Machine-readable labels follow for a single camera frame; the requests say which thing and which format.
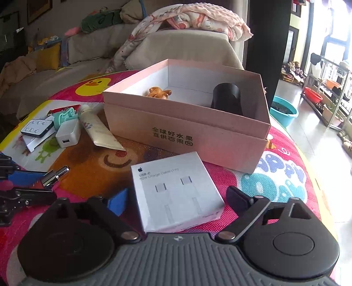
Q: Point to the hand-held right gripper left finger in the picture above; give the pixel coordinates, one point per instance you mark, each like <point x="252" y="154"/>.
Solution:
<point x="118" y="202"/>

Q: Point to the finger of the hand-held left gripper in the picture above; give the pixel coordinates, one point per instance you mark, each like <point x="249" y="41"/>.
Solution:
<point x="26" y="175"/>
<point x="33" y="195"/>

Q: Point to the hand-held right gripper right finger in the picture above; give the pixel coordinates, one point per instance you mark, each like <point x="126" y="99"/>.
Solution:
<point x="238" y="198"/>

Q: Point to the silver metal cylinder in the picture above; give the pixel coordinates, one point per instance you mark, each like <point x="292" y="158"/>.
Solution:
<point x="55" y="176"/>

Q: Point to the white paper card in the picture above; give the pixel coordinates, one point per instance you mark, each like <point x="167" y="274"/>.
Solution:
<point x="29" y="143"/>

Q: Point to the black remote control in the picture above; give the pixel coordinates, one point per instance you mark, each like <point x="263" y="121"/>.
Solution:
<point x="37" y="128"/>

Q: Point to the white usb charger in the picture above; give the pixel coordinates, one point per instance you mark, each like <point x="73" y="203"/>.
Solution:
<point x="67" y="134"/>

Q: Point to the teal plastic clip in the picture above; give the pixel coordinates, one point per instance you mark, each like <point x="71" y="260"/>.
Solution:
<point x="63" y="117"/>

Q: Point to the red small packet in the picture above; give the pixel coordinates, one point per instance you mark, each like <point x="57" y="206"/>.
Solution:
<point x="59" y="109"/>

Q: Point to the cream hand cream tube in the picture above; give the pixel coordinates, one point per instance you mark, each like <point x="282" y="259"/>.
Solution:
<point x="97" y="129"/>

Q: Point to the pink cardboard box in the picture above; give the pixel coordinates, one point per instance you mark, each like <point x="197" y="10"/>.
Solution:
<point x="192" y="123"/>

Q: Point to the colourful cartoon play mat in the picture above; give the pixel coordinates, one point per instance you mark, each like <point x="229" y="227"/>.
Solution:
<point x="90" y="165"/>

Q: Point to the black cylinder container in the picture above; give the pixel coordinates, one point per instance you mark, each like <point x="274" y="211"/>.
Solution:
<point x="227" y="99"/>

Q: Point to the teal plastic basin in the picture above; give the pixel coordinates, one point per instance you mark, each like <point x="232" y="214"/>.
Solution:
<point x="284" y="110"/>

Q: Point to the tan cloth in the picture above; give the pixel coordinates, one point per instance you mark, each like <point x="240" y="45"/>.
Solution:
<point x="16" y="73"/>

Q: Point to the wooden carved figurine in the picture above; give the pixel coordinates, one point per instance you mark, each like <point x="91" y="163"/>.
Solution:
<point x="159" y="92"/>

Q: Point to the yellow cushion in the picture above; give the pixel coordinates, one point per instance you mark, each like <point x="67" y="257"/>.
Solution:
<point x="48" y="57"/>

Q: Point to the pile of shoes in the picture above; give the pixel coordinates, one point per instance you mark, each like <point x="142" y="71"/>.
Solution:
<point x="346" y="141"/>

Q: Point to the red plastic basin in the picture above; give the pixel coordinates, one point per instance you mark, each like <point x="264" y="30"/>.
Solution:
<point x="313" y="95"/>

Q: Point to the metal storage rack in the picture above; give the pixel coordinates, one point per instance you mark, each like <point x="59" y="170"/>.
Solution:
<point x="330" y="90"/>

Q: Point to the beige sofa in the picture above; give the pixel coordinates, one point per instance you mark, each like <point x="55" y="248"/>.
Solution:
<point x="90" y="49"/>

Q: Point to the pink plush toy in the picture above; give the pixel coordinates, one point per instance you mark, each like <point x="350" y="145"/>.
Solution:
<point x="72" y="30"/>

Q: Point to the green plush toy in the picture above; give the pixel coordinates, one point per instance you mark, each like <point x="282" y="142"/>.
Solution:
<point x="100" y="20"/>

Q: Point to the pink printed blanket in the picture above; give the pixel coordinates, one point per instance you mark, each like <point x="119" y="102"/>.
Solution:
<point x="189" y="16"/>

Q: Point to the beige pillow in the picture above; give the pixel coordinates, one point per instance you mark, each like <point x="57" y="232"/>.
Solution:
<point x="134" y="11"/>

